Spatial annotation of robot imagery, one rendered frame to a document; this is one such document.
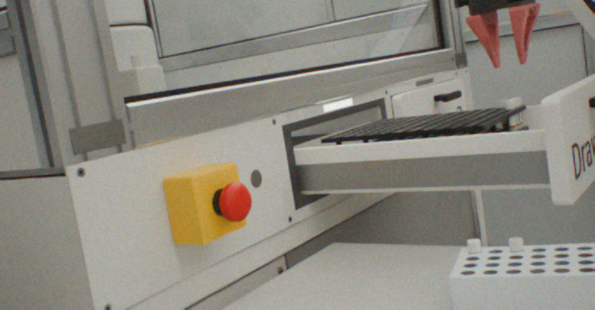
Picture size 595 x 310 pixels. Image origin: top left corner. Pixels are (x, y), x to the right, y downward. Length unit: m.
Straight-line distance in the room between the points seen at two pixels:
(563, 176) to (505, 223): 2.03
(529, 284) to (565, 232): 2.11
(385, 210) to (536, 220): 1.65
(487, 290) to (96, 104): 0.39
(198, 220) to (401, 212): 0.56
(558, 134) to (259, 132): 0.34
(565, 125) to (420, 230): 0.56
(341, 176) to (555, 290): 0.33
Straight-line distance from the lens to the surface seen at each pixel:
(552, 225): 2.69
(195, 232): 0.66
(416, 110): 1.15
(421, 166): 0.77
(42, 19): 0.61
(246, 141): 0.78
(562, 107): 0.71
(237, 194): 0.65
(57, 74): 0.61
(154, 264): 0.67
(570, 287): 0.59
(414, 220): 1.19
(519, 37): 0.88
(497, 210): 2.72
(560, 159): 0.70
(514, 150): 0.73
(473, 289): 0.59
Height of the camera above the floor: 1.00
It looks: 6 degrees down
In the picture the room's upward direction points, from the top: 9 degrees counter-clockwise
